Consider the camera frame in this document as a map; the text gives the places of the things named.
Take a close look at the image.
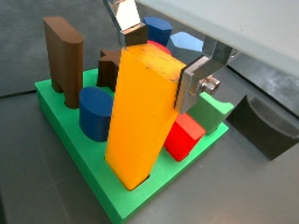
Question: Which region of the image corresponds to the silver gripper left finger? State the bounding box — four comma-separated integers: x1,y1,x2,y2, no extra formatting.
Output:
103,0,148,46

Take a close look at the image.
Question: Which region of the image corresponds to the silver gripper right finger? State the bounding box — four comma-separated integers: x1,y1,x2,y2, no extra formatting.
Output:
173,37,239,114

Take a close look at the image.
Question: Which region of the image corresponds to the yellow rectangular block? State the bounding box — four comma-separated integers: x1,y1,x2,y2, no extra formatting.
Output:
105,44,184,190

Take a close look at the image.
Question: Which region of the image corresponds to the green shape board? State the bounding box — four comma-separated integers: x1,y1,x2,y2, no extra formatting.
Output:
34,80,229,224

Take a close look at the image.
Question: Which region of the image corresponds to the dark blue hexagonal prism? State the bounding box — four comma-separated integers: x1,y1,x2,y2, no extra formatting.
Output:
143,17,173,46

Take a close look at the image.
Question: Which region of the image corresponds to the green arch block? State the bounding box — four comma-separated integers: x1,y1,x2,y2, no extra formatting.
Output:
187,93,233,135

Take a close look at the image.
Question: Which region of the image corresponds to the red cylinder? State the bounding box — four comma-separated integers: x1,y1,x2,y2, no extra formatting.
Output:
147,40,172,55

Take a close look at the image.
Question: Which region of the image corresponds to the brown star block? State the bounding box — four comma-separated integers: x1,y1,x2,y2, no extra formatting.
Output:
97,50,121,91

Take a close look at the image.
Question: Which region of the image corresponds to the small red block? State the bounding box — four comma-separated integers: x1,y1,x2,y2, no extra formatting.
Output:
163,113,205,162

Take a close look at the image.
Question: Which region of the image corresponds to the brown arch block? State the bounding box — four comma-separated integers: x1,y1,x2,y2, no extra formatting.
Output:
42,17,83,109

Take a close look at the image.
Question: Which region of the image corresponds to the black curved stand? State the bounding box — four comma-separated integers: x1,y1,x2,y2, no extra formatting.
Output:
227,95,299,160

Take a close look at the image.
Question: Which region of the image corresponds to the dark blue short cylinder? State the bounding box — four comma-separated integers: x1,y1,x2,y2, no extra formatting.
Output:
79,87,113,142

